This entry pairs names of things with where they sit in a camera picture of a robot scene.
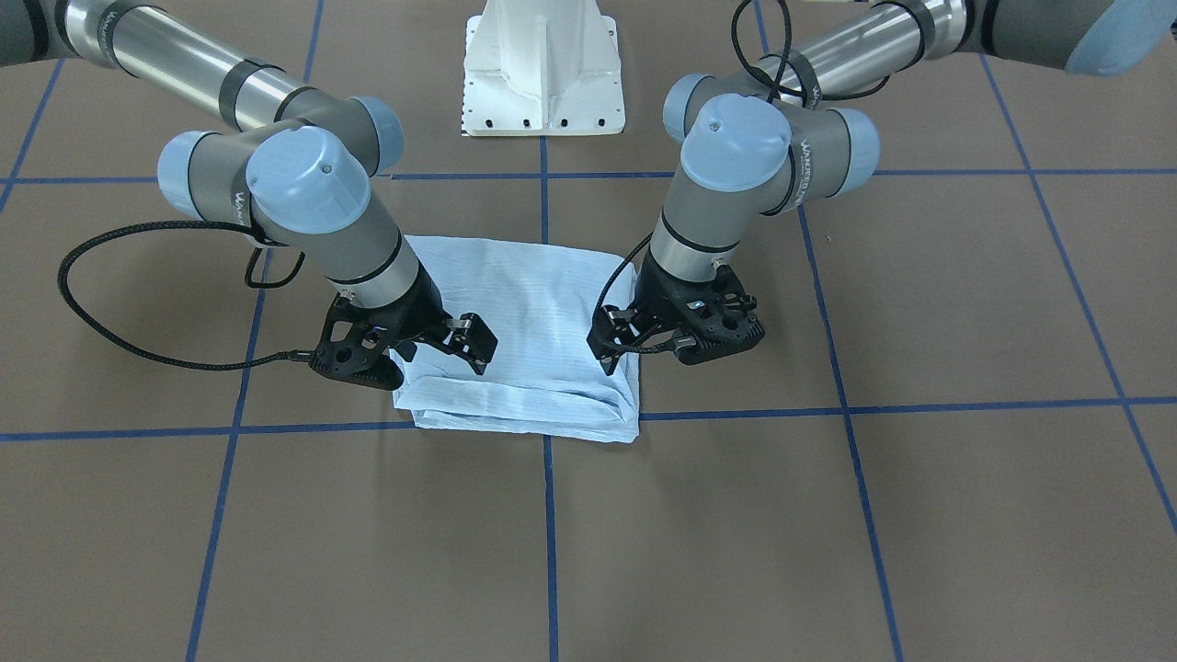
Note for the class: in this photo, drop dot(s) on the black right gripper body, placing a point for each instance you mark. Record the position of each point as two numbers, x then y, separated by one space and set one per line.
421 306

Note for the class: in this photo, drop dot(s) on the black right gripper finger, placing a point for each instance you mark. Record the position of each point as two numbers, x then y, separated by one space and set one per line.
478 361

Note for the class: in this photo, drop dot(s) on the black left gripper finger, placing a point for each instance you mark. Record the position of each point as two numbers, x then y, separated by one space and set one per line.
609 362

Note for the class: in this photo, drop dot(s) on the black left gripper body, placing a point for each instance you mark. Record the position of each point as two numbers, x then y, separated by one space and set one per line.
655 287

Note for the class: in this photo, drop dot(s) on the light blue button-up shirt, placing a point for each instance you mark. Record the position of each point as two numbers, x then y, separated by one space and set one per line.
538 301

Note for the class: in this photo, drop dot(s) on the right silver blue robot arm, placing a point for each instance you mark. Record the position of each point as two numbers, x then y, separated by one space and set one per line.
294 169

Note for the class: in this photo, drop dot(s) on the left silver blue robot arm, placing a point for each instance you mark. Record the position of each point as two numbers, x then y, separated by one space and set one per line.
767 139

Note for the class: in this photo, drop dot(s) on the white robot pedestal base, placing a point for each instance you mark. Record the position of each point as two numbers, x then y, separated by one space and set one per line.
542 69

